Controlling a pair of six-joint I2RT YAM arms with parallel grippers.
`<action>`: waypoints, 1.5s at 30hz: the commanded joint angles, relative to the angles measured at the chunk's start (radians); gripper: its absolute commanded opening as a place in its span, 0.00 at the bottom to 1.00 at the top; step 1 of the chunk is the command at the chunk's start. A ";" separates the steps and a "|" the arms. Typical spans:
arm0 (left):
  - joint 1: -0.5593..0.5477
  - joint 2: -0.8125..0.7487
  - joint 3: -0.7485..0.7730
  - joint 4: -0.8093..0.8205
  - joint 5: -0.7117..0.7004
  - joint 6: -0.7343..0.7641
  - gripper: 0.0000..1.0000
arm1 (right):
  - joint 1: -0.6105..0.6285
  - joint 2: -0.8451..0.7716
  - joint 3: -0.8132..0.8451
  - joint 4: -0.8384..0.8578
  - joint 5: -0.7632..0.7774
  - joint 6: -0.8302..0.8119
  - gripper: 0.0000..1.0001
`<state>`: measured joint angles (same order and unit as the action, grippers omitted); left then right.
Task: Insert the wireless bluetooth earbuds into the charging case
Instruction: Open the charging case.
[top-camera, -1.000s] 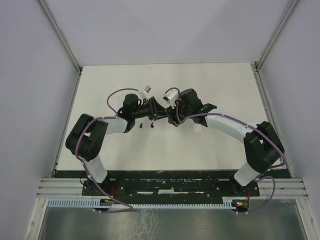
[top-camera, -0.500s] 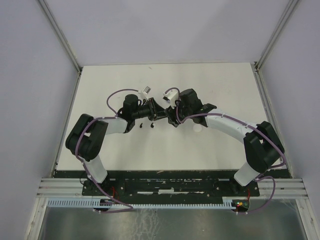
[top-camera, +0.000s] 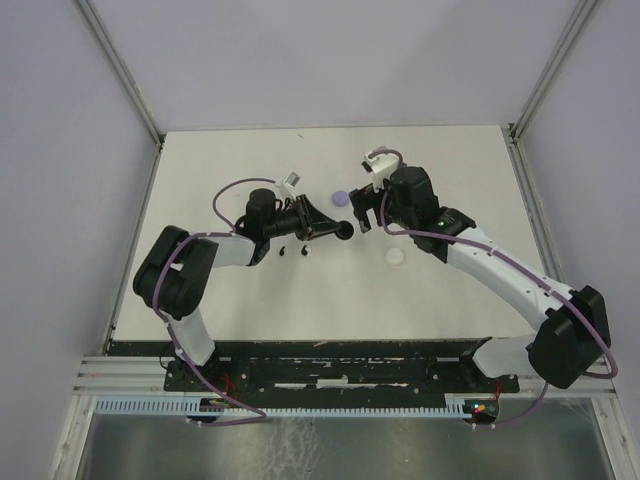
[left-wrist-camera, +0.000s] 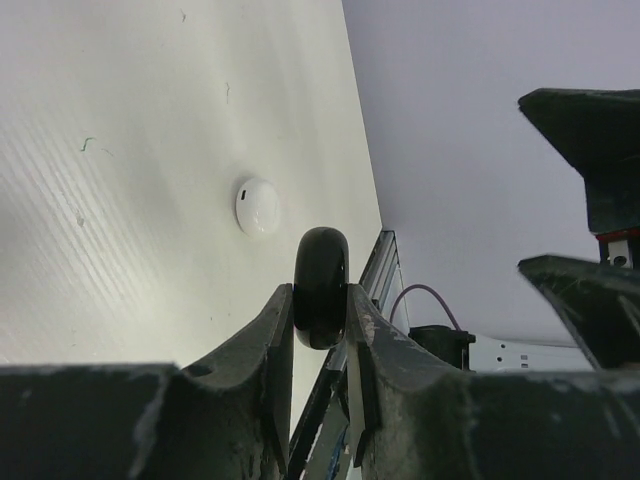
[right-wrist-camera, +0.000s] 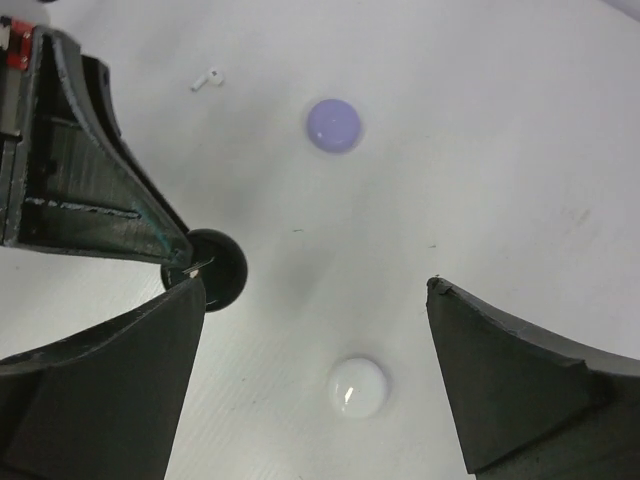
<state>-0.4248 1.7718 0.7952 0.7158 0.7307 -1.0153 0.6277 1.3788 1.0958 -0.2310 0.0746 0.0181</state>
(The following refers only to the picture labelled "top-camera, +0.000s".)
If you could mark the right aluminium frame post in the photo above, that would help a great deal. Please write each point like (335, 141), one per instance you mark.
(575, 27)

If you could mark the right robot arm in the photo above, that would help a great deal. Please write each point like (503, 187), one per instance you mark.
(571, 330)

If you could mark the right controller board with LEDs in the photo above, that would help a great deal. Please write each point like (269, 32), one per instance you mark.
(484, 411)

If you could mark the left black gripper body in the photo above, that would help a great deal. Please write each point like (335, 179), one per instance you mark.
(293, 220)

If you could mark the white round charging case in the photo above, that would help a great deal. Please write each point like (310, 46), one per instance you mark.
(395, 256)

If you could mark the white slotted cable duct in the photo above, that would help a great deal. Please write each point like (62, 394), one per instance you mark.
(197, 406)

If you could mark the black round charging case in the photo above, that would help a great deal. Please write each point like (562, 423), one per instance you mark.
(344, 230)

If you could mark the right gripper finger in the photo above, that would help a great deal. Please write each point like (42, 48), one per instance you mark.
(366, 198)
(363, 218)

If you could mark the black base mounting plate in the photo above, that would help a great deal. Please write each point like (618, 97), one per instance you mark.
(241, 368)

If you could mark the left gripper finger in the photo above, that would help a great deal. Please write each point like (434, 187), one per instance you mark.
(318, 231)
(311, 214)

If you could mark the purple earbud charging case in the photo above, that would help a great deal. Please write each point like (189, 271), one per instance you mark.
(340, 198)

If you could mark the aluminium frame post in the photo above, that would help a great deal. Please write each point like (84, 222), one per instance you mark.
(575, 27)
(125, 79)

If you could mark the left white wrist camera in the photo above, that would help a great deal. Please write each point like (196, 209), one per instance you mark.
(288, 184)

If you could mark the aluminium front rail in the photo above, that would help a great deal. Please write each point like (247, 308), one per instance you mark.
(144, 376)

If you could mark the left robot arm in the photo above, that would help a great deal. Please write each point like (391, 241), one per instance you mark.
(173, 276)

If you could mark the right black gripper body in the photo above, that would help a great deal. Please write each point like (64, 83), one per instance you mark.
(398, 216)

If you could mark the left aluminium frame post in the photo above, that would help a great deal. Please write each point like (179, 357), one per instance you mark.
(125, 79)

